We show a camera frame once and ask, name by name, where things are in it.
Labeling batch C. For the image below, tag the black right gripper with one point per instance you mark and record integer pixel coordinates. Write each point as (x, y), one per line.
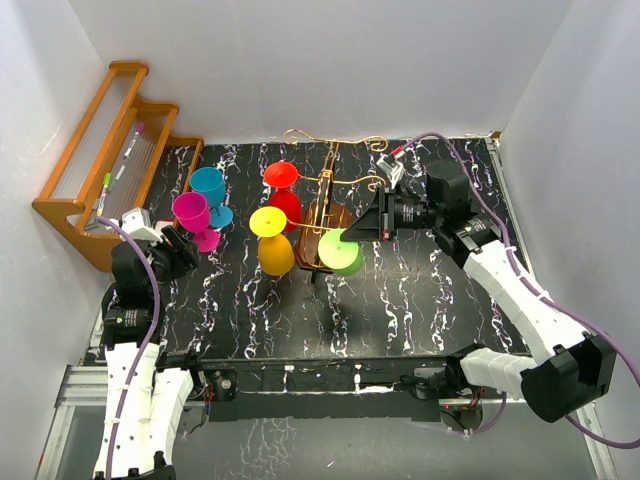
(377, 222)

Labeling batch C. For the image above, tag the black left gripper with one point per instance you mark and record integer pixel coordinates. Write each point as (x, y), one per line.
(182, 251)

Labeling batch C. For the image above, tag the green wine glass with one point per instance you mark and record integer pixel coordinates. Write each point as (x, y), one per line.
(342, 257)

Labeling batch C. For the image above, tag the magenta wine glass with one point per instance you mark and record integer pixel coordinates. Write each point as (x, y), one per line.
(192, 212)

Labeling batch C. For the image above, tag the blue wine glass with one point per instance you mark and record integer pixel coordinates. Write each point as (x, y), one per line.
(210, 182)

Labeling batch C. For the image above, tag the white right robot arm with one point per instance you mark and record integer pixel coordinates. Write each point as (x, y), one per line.
(567, 365)

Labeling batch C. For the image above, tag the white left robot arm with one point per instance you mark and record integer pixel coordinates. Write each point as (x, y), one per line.
(130, 360)

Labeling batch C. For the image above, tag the brown wooden rack base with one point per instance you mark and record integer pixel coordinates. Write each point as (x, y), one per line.
(306, 247)

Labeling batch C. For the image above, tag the yellow orange wine glass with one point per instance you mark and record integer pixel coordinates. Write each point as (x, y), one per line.
(275, 252)

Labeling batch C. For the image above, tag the red wine glass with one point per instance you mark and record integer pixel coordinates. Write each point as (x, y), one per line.
(281, 176)

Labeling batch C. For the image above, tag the orange wooden tiered shelf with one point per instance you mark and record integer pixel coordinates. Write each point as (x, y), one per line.
(69, 198)

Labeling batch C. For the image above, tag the green capped marker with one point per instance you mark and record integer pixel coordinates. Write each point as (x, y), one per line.
(103, 195)

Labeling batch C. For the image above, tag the purple capped marker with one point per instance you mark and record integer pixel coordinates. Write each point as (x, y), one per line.
(139, 130)

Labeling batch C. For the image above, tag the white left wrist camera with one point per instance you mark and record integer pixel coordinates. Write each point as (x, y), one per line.
(137, 224)

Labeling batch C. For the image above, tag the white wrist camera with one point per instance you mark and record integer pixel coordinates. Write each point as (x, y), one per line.
(393, 166)
(137, 224)

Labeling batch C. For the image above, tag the gold wire glass rack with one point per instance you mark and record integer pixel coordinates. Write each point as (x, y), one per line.
(326, 181)

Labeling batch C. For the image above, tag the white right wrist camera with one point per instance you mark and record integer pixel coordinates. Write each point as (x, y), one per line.
(393, 166)

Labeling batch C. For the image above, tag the aluminium frame rail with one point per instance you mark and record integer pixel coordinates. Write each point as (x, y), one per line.
(236, 390)

